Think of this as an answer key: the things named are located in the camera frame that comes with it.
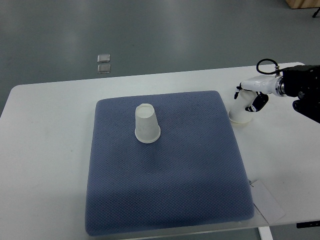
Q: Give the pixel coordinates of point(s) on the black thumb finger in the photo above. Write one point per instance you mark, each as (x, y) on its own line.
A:
(258, 103)

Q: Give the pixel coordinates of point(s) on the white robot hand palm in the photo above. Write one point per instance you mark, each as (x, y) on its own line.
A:
(263, 84)

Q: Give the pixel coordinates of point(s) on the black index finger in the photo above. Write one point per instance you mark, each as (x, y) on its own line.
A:
(236, 94)

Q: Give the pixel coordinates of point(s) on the white paper cup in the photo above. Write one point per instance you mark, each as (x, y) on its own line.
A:
(238, 113)
(147, 129)

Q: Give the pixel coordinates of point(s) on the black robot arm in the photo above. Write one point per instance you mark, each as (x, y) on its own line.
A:
(300, 81)

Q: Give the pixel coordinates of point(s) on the black tripod leg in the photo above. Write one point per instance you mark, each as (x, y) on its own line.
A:
(316, 13)

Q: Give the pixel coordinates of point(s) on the wooden box corner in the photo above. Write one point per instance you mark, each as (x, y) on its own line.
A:
(303, 4)

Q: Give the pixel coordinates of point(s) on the blue textured cushion mat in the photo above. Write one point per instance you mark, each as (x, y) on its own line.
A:
(192, 175)

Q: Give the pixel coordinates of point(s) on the white paper cup on mat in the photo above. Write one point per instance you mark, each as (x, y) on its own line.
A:
(147, 129)

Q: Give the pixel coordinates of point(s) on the white paper tag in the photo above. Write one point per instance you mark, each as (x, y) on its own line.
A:
(265, 203)

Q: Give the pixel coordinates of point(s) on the white table leg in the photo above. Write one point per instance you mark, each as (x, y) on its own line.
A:
(265, 233)

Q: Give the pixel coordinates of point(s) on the black table control panel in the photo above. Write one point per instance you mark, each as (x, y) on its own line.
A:
(309, 224)

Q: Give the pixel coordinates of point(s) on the upper metal floor plate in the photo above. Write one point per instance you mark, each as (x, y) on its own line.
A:
(103, 58)

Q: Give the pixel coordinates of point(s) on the metal floor plate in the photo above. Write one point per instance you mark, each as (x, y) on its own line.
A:
(103, 68)
(103, 58)

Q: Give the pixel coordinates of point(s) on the lower metal floor plate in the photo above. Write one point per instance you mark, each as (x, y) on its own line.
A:
(103, 68)

